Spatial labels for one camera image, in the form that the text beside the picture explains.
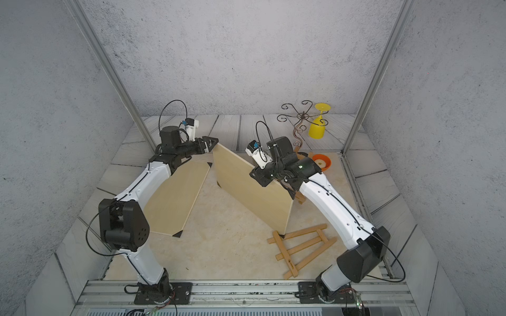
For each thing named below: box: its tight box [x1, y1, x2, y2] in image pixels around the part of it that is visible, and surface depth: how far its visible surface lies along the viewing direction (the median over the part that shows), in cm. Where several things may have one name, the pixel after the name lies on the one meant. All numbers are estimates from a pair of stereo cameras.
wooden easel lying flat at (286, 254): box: [267, 223, 338, 280], surface depth 85 cm
